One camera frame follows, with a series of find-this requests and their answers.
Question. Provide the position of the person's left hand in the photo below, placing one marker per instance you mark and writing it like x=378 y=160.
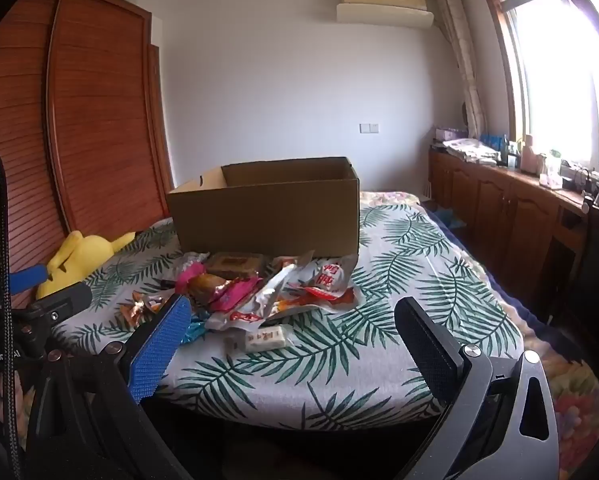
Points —
x=23 y=392

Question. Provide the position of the folded printed cloth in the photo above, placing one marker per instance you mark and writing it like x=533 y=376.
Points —
x=472 y=151

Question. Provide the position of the leaf print bed sheet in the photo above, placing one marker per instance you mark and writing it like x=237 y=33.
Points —
x=329 y=360

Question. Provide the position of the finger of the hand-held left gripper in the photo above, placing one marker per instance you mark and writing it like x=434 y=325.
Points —
x=29 y=278
x=64 y=300

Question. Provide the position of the white red-print snack packet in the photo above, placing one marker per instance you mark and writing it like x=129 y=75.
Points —
x=329 y=277

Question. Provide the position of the floral blanket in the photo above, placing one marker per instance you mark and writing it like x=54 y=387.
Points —
x=574 y=390

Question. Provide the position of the wall air conditioner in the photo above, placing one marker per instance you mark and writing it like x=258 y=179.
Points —
x=384 y=5

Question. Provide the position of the white wall switch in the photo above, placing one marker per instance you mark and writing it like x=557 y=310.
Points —
x=369 y=128

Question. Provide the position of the cardboard box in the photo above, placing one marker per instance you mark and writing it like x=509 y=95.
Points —
x=264 y=215

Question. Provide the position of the wooden wardrobe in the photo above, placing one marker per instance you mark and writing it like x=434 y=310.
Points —
x=104 y=135

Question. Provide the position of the wooden framed window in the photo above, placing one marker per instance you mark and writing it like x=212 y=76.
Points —
x=554 y=70

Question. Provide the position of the teal candy wrapper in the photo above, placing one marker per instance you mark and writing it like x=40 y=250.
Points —
x=195 y=332

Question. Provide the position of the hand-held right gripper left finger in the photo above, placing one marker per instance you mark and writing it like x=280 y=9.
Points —
x=158 y=347

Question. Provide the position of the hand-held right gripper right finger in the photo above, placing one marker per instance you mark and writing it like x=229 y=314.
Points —
x=429 y=355

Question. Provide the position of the pink-wrapped bread packet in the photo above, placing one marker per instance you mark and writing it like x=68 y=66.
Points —
x=207 y=285

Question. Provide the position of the teal cloth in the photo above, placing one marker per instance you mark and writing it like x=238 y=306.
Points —
x=452 y=217

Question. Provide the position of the white nougat packet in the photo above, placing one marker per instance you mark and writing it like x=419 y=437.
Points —
x=264 y=338

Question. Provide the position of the blue bottles pack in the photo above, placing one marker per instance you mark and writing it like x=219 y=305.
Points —
x=494 y=141

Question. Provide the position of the pink snack packet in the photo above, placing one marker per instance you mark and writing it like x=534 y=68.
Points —
x=232 y=297

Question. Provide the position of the wooden cabinet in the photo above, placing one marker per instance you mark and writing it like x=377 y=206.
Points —
x=504 y=210

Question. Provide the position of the white container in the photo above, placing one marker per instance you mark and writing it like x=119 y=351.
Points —
x=550 y=172

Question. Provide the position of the silver orange snack packet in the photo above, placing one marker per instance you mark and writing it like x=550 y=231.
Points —
x=274 y=290

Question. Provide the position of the purple tissue box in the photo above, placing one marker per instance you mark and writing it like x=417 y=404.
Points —
x=449 y=134

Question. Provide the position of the yellow plush toy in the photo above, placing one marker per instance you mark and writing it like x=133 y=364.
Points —
x=86 y=255

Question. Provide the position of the clear red snack packet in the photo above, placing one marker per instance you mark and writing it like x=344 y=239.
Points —
x=294 y=260

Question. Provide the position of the orange foil candy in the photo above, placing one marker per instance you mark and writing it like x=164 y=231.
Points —
x=139 y=310

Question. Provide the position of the brown cracker packet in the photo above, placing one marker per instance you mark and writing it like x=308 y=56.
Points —
x=234 y=264

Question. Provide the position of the black devices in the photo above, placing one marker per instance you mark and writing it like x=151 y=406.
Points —
x=597 y=187

